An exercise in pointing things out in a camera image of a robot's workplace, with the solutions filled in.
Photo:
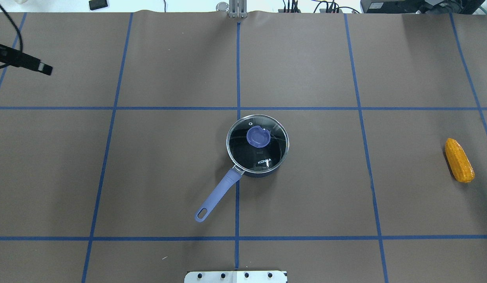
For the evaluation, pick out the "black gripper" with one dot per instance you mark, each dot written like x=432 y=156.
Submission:
x=26 y=61

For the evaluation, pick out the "small metal cylinder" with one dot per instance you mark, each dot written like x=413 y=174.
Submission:
x=222 y=6

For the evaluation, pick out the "black orange usb hub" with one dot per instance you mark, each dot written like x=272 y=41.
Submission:
x=322 y=6

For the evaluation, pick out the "aluminium frame post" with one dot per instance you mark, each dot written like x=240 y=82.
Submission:
x=237 y=9

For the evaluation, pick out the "glass pot lid blue knob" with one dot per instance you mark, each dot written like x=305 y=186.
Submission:
x=257 y=145

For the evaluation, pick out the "yellow toy corn cob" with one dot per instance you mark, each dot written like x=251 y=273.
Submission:
x=459 y=164

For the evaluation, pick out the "dark blue saucepan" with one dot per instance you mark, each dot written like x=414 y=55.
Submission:
x=231 y=177

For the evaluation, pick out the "white pedestal column with base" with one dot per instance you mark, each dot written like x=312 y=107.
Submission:
x=253 y=276

